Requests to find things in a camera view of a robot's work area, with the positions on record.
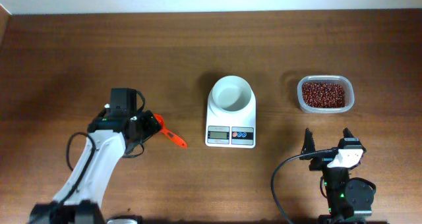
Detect clear plastic food container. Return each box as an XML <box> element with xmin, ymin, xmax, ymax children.
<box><xmin>297</xmin><ymin>75</ymin><xmax>355</xmax><ymax>113</ymax></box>

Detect red beans in container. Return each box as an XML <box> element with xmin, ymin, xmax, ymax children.
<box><xmin>301</xmin><ymin>82</ymin><xmax>346</xmax><ymax>109</ymax></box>

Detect white round bowl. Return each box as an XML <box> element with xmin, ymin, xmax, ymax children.
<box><xmin>211</xmin><ymin>76</ymin><xmax>252</xmax><ymax>112</ymax></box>

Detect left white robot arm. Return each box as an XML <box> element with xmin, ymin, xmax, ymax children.
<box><xmin>28</xmin><ymin>88</ymin><xmax>162</xmax><ymax>223</ymax></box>

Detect orange plastic measuring scoop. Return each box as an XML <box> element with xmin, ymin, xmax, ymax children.
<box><xmin>154</xmin><ymin>114</ymin><xmax>188</xmax><ymax>148</ymax></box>

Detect white digital kitchen scale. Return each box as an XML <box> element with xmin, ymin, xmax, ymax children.
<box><xmin>204</xmin><ymin>91</ymin><xmax>256</xmax><ymax>149</ymax></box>

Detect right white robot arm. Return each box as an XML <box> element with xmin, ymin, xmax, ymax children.
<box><xmin>301</xmin><ymin>128</ymin><xmax>377</xmax><ymax>224</ymax></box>

